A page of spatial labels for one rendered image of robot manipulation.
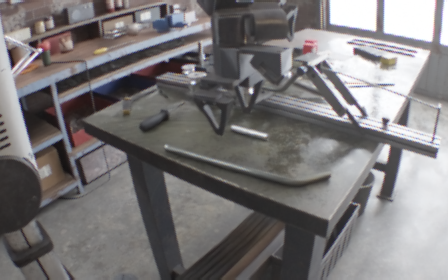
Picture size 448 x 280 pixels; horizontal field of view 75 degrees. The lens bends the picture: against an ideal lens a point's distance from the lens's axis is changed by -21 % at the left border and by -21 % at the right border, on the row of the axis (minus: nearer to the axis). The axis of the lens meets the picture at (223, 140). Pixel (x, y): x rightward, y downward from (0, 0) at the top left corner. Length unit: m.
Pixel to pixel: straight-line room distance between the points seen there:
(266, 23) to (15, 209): 0.55
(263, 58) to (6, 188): 0.49
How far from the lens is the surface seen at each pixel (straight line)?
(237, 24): 0.58
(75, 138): 2.27
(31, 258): 0.79
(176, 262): 1.41
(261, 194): 0.64
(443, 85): 3.94
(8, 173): 0.63
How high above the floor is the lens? 1.27
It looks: 28 degrees down
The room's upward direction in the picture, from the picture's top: 4 degrees counter-clockwise
